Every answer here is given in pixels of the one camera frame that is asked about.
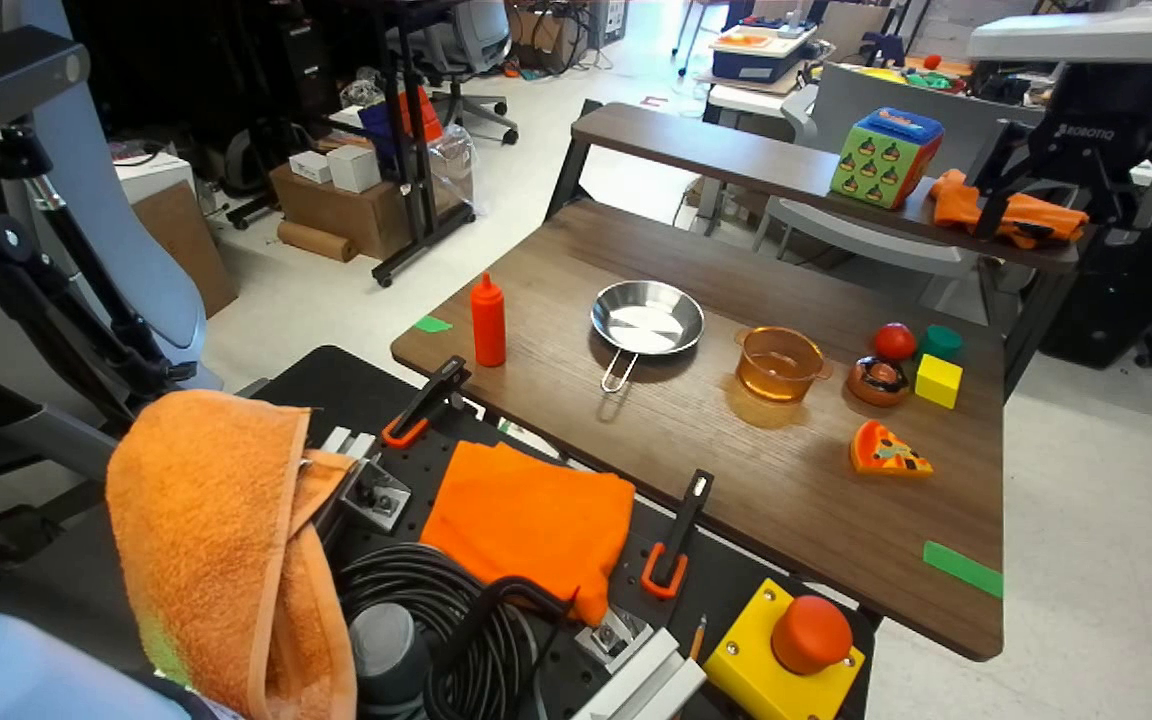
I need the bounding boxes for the white height-adjustable desk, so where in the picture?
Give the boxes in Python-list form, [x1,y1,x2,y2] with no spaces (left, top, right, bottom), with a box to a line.
[701,74,830,143]

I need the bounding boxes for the long green tape strip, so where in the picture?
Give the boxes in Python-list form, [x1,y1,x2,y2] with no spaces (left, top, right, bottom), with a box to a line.
[920,535,1010,603]

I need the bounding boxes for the dark wooden bench table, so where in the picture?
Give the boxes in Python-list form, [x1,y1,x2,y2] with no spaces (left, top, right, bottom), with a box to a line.
[545,94,1103,397]

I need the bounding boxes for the red squeeze bottle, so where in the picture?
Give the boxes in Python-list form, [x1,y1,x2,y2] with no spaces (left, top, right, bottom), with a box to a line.
[469,272,513,370]

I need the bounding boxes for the grey cylinder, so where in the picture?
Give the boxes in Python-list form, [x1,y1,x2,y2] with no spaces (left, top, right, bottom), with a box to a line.
[349,600,432,720]

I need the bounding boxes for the black office chair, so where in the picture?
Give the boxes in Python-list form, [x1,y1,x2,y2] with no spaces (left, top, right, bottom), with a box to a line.
[1035,210,1152,404]

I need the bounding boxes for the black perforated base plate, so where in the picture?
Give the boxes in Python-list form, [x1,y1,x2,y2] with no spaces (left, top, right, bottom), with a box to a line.
[249,338,881,720]

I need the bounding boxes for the white wrist bar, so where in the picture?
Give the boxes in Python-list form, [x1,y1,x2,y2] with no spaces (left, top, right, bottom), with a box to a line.
[965,3,1152,66]

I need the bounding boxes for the silver metal pan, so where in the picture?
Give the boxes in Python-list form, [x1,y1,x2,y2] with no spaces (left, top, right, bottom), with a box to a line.
[585,275,712,398]

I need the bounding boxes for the square metal bracket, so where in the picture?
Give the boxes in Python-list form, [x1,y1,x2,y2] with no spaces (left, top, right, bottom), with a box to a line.
[574,606,651,676]
[337,457,417,530]

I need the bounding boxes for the cardboard tube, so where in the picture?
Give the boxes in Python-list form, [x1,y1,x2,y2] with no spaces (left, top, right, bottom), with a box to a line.
[272,217,358,263]

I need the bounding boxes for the black floor stand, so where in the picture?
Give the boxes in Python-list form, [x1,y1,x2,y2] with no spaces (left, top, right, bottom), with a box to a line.
[367,0,481,290]

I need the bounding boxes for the brown cardboard box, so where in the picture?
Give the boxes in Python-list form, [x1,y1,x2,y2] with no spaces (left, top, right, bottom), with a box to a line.
[127,175,243,318]

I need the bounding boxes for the green toy block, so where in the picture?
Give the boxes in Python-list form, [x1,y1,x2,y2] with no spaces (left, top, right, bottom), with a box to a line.
[920,318,968,363]

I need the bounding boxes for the amber transparent bowl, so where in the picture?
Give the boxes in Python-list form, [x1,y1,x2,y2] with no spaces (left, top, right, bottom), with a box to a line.
[732,323,830,407]

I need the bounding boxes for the crumpled orange cloth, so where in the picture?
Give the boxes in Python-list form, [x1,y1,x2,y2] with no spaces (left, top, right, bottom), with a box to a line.
[924,165,1093,254]

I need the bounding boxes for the colourful toy cube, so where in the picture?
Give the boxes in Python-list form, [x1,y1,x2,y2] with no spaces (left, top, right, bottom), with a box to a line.
[830,103,950,210]

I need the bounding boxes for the small white bracket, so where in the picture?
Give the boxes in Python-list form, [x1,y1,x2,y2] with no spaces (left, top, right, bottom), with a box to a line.
[318,424,379,464]

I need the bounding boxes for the red toy ball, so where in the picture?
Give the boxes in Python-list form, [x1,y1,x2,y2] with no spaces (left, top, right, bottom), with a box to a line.
[869,318,920,367]

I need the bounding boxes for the toy pizza slice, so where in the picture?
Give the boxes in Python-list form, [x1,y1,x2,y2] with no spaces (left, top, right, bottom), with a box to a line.
[843,414,937,488]

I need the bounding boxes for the white cardboard boxes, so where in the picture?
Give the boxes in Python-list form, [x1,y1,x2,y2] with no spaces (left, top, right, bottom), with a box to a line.
[286,134,388,197]

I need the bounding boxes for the aluminium extrusion bar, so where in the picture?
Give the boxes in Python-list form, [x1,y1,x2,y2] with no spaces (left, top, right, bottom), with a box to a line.
[574,621,712,720]

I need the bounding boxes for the large cardboard box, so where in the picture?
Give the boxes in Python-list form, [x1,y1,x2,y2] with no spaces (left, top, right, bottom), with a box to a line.
[270,160,439,263]

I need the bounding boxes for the brown toy donut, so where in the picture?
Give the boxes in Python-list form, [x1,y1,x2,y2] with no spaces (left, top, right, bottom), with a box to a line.
[843,350,914,411]

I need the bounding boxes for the grey office chair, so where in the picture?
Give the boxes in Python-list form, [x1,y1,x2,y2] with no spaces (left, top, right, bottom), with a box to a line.
[400,0,524,150]

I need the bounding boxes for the black cable coil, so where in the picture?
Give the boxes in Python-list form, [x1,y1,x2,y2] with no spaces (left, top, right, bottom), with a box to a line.
[333,535,580,720]

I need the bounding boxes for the yellow emergency stop box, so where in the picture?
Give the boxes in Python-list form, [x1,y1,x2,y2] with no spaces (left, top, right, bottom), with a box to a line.
[701,576,869,720]

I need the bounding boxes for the black camera tripod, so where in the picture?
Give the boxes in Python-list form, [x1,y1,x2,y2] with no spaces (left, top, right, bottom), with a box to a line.
[0,125,190,590]

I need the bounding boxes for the device with orange top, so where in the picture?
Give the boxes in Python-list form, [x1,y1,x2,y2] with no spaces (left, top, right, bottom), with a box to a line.
[707,21,823,87]

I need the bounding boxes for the black stereo camera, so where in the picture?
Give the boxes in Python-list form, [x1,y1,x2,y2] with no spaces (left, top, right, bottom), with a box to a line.
[0,24,98,150]

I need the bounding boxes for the black clamp orange handle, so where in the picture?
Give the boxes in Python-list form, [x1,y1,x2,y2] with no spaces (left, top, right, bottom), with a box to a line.
[375,350,475,457]
[638,464,722,606]

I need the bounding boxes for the folded orange cloth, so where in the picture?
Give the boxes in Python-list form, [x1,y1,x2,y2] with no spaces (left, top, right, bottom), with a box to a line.
[417,435,640,632]

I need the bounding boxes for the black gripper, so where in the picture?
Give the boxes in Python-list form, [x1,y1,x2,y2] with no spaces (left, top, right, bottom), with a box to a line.
[976,57,1152,247]

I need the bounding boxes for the orange terry towel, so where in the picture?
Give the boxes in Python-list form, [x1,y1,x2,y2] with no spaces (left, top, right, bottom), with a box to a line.
[99,387,360,720]

